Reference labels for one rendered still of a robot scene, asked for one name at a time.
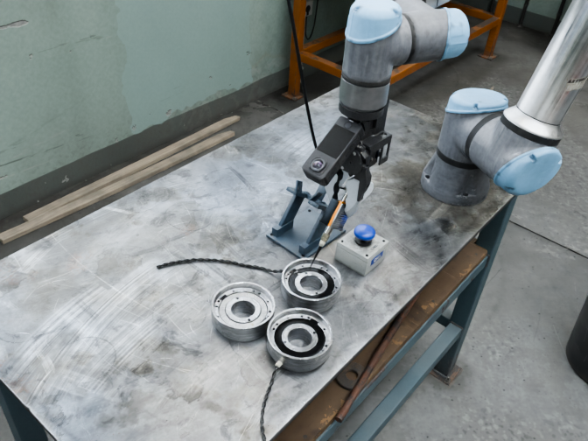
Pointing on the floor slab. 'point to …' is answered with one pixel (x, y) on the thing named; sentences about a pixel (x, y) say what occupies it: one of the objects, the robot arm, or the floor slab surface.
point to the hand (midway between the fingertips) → (339, 208)
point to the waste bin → (579, 344)
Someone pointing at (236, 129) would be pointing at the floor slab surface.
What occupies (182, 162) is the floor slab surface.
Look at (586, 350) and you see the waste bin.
